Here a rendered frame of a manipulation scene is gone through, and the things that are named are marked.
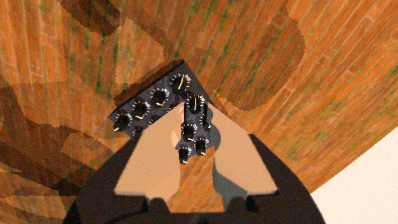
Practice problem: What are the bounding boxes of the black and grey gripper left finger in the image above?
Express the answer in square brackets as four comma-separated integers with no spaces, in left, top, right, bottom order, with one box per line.
[62,102,186,224]

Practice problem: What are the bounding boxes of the black knob box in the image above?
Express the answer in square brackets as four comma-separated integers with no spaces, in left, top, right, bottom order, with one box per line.
[108,61,217,164]

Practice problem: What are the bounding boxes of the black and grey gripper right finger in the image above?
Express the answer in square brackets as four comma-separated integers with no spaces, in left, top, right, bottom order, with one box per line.
[204,103,326,224]

